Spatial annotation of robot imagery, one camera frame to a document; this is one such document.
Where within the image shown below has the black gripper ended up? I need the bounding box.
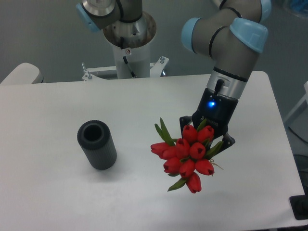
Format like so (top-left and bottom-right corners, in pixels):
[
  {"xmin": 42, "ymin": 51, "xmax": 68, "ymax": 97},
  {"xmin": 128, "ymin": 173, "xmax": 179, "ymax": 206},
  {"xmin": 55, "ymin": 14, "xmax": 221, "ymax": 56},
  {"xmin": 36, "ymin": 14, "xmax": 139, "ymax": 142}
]
[{"xmin": 180, "ymin": 88, "xmax": 238, "ymax": 156}]

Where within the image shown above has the red tulip bouquet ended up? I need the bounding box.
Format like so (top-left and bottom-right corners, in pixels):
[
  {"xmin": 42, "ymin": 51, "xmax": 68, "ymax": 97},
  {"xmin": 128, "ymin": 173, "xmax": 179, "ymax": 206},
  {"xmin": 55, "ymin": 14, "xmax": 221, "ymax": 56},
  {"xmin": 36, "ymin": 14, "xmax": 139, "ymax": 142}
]
[{"xmin": 151, "ymin": 119, "xmax": 225, "ymax": 193}]

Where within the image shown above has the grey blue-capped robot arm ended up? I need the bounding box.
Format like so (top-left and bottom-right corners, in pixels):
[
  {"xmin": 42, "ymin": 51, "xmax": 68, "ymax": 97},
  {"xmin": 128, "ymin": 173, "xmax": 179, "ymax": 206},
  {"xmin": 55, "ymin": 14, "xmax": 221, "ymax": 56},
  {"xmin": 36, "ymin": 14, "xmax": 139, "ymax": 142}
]
[{"xmin": 76, "ymin": 0, "xmax": 271, "ymax": 159}]

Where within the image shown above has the white furniture leg right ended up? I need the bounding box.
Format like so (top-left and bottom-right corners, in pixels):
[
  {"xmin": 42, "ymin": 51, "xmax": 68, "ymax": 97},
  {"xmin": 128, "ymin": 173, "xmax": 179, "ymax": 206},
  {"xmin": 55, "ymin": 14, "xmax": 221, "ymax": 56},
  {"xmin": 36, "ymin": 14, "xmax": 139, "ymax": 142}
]
[{"xmin": 283, "ymin": 82, "xmax": 308, "ymax": 127}]

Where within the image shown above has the dark grey ribbed vase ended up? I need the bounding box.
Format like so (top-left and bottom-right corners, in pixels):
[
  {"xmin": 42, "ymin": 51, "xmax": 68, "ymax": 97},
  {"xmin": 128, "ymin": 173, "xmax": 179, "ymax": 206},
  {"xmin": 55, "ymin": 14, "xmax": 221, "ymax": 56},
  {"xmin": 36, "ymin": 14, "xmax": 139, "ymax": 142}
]
[{"xmin": 77, "ymin": 120, "xmax": 117, "ymax": 170}]

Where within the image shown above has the black device at table edge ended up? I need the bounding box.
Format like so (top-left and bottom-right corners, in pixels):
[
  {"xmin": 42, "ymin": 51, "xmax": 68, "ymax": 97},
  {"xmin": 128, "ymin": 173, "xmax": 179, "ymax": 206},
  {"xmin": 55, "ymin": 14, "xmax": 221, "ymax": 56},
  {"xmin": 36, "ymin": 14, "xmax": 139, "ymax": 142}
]
[{"xmin": 289, "ymin": 195, "xmax": 308, "ymax": 220}]

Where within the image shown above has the clear container with blue items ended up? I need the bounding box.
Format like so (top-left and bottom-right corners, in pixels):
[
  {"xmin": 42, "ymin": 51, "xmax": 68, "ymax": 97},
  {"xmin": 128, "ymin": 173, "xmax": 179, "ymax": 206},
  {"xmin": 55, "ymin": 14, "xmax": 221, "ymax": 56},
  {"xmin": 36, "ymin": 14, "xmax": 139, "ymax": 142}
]
[{"xmin": 283, "ymin": 0, "xmax": 308, "ymax": 18}]

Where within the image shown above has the white chair armrest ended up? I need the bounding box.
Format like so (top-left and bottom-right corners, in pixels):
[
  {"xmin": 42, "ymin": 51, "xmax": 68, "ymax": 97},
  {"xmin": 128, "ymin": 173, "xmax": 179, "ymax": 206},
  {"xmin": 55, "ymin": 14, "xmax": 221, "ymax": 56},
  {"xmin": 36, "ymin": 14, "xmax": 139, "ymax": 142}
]
[{"xmin": 0, "ymin": 63, "xmax": 44, "ymax": 86}]

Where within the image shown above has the white pedestal base frame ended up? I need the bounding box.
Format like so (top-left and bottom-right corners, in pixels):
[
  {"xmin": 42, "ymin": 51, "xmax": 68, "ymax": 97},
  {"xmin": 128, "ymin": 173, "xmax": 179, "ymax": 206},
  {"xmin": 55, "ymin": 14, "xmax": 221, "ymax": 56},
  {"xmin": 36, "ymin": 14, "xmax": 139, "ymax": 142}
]
[{"xmin": 82, "ymin": 56, "xmax": 169, "ymax": 81}]

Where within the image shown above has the black cable on pedestal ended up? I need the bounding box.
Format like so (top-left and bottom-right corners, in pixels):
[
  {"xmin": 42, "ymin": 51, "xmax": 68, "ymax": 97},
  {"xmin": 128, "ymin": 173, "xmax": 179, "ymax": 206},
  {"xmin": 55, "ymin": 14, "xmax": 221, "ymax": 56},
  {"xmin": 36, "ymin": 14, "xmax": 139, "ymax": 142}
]
[{"xmin": 122, "ymin": 56, "xmax": 137, "ymax": 78}]

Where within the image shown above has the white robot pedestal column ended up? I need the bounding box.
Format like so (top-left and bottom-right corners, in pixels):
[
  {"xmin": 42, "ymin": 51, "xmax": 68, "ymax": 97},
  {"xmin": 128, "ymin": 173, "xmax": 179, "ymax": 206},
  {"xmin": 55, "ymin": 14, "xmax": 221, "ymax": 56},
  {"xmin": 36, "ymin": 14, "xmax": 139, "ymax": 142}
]
[{"xmin": 113, "ymin": 45, "xmax": 150, "ymax": 79}]

